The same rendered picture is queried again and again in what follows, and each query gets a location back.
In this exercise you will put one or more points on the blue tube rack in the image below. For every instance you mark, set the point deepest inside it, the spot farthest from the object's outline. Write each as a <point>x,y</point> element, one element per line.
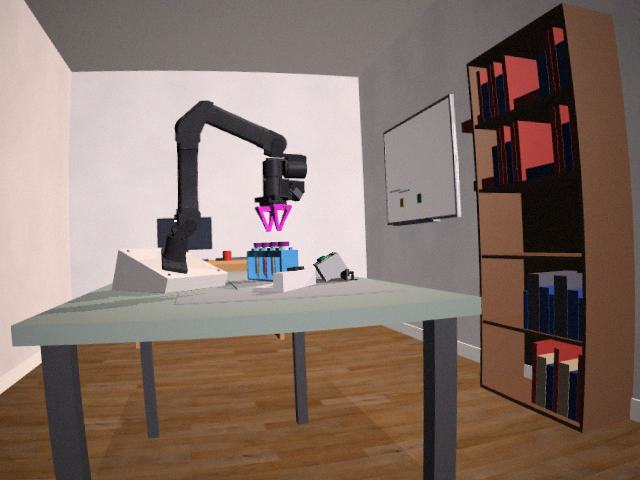
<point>288,258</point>

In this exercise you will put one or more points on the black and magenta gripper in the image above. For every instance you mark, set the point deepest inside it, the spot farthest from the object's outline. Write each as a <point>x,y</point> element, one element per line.
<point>271,187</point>

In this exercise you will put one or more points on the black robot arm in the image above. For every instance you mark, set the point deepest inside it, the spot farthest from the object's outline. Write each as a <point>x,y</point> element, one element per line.
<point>189,128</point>

